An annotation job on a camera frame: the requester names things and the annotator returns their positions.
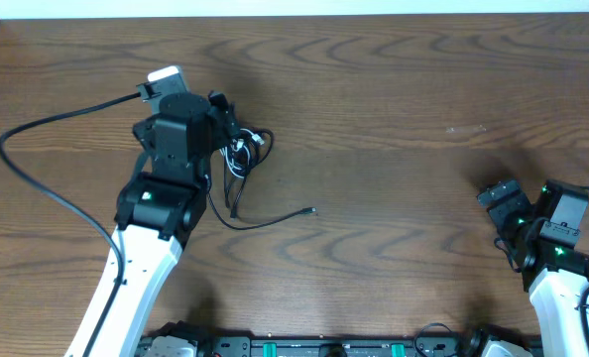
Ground white usb cable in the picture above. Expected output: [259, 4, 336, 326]
[224, 128, 266, 179]

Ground black usb cable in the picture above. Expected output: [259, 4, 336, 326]
[205, 127, 317, 231]

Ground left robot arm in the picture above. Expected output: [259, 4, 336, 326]
[66, 92, 240, 356]

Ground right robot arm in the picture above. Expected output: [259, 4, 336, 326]
[477, 179, 589, 356]

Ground clear tape piece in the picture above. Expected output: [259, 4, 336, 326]
[445, 125, 487, 135]

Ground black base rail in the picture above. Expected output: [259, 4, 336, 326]
[135, 321, 543, 357]

